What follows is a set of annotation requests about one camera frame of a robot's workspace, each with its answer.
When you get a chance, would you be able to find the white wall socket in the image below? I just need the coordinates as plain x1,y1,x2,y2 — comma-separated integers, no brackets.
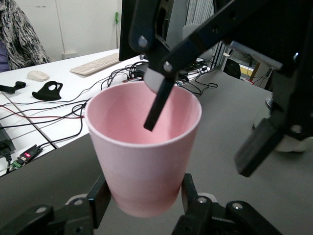
61,51,78,60

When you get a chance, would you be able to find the black usb hub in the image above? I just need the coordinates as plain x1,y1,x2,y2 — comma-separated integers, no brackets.
135,65,150,77

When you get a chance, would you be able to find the serial adapter with green terminal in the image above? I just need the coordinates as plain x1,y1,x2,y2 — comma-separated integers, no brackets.
9,144,44,170

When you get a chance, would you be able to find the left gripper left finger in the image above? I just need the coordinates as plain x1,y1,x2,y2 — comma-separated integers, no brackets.
0,175,113,235

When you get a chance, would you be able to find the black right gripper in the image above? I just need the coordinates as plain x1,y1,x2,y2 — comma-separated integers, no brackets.
221,0,313,63

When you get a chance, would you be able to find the thin black adapter cable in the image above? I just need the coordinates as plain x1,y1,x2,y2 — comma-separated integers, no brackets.
36,102,89,150

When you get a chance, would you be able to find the black computer monitor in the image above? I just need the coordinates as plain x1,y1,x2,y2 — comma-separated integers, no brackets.
118,0,137,62

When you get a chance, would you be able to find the glass lid with metal knob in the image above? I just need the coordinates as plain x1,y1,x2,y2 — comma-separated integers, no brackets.
265,94,274,112

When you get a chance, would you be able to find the grey curtain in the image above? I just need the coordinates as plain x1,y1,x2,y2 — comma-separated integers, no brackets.
171,0,221,27

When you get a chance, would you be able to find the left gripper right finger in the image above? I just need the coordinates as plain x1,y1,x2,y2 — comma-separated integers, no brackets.
171,173,282,235

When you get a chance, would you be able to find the beige computer mouse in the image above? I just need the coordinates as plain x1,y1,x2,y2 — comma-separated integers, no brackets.
26,70,49,81

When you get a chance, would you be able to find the beige computer keyboard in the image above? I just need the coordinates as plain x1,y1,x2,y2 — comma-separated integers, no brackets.
69,52,122,76

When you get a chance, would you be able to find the grey office chair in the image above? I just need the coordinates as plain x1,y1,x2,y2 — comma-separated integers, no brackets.
182,23,205,41

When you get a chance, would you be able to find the green handled tool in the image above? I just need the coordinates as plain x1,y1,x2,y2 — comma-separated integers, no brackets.
114,11,121,48

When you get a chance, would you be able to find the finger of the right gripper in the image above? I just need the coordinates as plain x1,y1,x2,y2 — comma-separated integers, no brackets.
129,0,235,133
234,50,313,178

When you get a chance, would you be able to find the black plastic bracket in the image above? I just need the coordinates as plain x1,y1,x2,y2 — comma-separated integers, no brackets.
31,80,64,101

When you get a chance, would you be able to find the black power supply box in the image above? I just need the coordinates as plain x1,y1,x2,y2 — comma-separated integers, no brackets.
0,122,17,155

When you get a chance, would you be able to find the person in patterned top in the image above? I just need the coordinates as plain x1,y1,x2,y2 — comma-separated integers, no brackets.
0,0,51,73

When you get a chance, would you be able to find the thin red cable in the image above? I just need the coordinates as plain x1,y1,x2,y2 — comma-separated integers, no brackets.
0,104,85,121

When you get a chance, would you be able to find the pink plastic cup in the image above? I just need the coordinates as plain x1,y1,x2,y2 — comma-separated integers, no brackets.
85,82,202,218

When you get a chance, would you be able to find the black power plug cable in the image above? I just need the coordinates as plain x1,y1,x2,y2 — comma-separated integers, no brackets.
0,145,13,173

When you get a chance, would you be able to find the black strap clamp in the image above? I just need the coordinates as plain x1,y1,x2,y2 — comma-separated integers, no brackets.
0,81,27,94

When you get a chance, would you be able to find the pale green cooking pot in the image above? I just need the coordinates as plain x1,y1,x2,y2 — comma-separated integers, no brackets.
251,94,313,153

